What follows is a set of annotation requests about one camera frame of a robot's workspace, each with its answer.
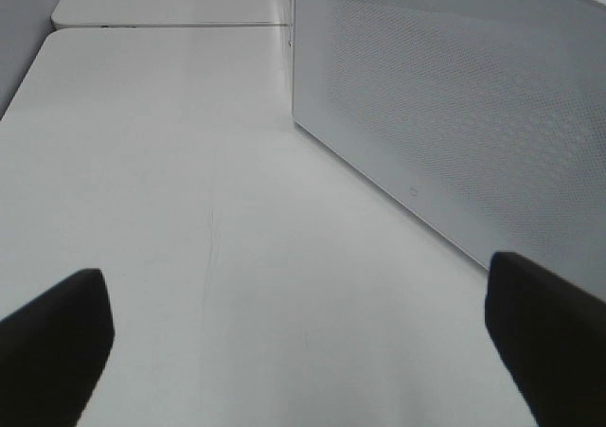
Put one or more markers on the white microwave door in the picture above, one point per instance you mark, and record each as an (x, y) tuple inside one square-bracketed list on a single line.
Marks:
[(485, 118)]

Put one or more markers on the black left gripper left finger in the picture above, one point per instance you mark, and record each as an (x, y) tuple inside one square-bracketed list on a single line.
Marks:
[(54, 350)]

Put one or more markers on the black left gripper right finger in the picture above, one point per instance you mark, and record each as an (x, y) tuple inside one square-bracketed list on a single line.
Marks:
[(550, 336)]

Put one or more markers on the white microwave oven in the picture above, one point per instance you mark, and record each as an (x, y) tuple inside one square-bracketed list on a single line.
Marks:
[(289, 19)]

